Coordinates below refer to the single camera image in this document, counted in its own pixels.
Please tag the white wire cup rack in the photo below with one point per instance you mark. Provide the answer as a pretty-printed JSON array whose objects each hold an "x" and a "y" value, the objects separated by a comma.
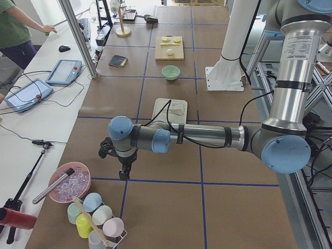
[{"x": 114, "y": 242}]

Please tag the pink bowl of ice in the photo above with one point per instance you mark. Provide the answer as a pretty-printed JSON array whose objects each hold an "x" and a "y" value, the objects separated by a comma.
[{"x": 76, "y": 185}]

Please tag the black tripod stick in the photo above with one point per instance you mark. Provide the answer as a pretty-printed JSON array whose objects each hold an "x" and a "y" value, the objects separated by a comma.
[{"x": 15, "y": 203}]

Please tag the pink cup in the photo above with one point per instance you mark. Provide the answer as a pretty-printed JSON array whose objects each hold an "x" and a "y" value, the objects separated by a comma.
[{"x": 113, "y": 227}]

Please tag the aluminium frame post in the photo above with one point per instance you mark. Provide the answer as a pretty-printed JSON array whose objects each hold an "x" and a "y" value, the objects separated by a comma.
[{"x": 80, "y": 41}]

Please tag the wooden paper towel stand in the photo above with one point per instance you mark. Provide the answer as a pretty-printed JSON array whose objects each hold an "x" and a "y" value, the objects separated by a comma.
[{"x": 122, "y": 31}]

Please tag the grey yellow folded cloth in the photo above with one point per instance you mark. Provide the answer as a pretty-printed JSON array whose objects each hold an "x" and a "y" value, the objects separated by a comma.
[{"x": 118, "y": 61}]

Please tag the white cup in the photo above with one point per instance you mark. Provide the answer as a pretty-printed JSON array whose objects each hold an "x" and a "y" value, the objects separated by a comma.
[{"x": 102, "y": 214}]

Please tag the teach pendant tablet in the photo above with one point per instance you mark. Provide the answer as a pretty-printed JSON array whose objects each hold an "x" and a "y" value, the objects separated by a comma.
[
  {"x": 64, "y": 72},
  {"x": 29, "y": 95}
]

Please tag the blue cup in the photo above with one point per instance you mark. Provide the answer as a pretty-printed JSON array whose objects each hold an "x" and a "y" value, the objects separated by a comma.
[{"x": 92, "y": 201}]

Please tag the white rectangular tray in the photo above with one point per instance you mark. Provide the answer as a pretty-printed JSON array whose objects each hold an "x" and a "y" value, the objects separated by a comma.
[{"x": 161, "y": 104}]

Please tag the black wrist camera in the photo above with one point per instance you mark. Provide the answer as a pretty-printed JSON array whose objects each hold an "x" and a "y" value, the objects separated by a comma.
[{"x": 106, "y": 148}]

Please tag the teach pendant tablet near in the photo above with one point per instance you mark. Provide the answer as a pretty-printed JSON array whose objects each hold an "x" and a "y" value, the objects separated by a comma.
[{"x": 29, "y": 95}]

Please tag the yellow fry stick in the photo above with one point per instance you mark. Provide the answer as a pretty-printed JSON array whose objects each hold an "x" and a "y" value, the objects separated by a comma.
[{"x": 169, "y": 44}]

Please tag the lemon slice right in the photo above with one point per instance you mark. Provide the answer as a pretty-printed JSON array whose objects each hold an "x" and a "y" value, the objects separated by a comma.
[{"x": 177, "y": 40}]

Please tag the wooden stick handle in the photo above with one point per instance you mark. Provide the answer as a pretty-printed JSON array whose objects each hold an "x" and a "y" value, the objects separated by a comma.
[{"x": 92, "y": 224}]

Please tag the grey cup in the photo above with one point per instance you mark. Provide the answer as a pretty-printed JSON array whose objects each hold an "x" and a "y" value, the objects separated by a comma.
[{"x": 94, "y": 241}]

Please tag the dark metal scoop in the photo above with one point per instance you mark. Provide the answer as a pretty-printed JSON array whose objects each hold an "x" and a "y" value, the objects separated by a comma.
[{"x": 148, "y": 18}]

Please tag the wooden cutting board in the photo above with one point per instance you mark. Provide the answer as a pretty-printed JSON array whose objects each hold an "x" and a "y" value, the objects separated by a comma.
[{"x": 169, "y": 48}]

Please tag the black keyboard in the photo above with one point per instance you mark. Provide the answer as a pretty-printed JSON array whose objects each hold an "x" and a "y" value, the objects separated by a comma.
[{"x": 84, "y": 25}]

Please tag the teach pendant tablet far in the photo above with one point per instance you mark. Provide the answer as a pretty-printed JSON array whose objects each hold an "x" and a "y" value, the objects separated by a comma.
[{"x": 64, "y": 72}]

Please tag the yellow cup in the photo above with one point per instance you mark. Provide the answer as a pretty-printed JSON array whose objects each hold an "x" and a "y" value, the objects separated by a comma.
[{"x": 83, "y": 226}]

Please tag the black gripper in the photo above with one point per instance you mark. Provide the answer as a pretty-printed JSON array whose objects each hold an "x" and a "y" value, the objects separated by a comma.
[{"x": 125, "y": 161}]

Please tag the light green bowl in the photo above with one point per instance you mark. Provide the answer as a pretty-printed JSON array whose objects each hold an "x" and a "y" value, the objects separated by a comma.
[{"x": 170, "y": 72}]

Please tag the black computer mouse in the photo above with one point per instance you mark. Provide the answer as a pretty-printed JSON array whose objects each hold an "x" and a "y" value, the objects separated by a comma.
[{"x": 63, "y": 48}]

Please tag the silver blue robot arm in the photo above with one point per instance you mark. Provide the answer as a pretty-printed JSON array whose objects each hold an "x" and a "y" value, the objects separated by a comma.
[{"x": 280, "y": 141}]

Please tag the person in green shirt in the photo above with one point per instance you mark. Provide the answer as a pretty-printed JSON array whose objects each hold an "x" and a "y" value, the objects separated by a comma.
[{"x": 16, "y": 41}]

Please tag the black box on table edge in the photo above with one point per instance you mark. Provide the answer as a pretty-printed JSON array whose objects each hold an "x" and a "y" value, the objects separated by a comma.
[{"x": 103, "y": 35}]

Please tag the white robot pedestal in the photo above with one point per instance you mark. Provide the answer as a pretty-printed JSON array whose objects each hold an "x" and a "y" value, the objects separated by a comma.
[{"x": 226, "y": 75}]

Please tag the brown tray with items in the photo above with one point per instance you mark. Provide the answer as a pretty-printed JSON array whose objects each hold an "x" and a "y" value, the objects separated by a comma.
[{"x": 129, "y": 15}]

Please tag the steel ice scoop tube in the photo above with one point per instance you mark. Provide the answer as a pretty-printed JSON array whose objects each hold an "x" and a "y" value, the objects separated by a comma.
[{"x": 48, "y": 190}]

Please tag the mint green cup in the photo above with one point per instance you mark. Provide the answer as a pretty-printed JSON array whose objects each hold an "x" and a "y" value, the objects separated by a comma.
[{"x": 73, "y": 212}]

